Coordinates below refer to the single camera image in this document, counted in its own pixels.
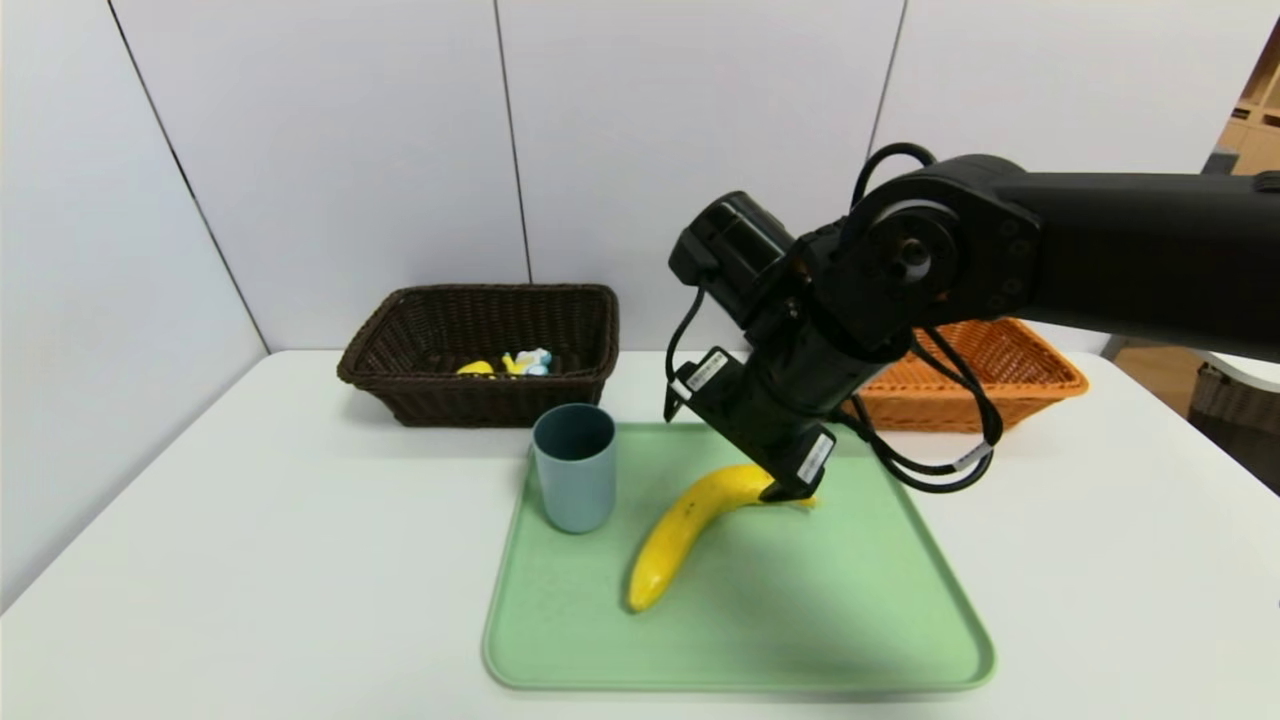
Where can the wooden shelf cabinet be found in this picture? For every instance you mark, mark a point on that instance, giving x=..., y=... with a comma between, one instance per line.
x=1255, y=120

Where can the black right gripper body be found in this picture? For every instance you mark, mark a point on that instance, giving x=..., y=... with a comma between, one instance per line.
x=808, y=462

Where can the white side table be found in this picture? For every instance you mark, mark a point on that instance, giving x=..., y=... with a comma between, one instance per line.
x=1250, y=372

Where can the dark grey bin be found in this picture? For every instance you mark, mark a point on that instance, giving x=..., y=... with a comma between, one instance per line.
x=1240, y=425

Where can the yellow duck toy car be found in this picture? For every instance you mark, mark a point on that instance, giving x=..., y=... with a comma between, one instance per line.
x=527, y=362

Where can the yellow banana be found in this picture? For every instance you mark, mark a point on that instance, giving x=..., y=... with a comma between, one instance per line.
x=680, y=525

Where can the blue-grey plastic cup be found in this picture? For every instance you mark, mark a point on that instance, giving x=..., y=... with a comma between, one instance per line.
x=575, y=490

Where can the dark brown wicker basket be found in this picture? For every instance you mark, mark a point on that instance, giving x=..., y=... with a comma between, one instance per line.
x=480, y=405

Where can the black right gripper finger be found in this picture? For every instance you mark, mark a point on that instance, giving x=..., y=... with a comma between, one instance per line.
x=680, y=402
x=790, y=489

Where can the light green plastic tray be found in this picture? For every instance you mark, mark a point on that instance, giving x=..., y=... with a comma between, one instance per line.
x=760, y=620

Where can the orange wicker basket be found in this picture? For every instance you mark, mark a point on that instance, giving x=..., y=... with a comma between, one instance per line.
x=1030, y=392

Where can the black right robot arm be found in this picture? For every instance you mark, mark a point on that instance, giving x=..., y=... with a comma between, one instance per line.
x=1120, y=250

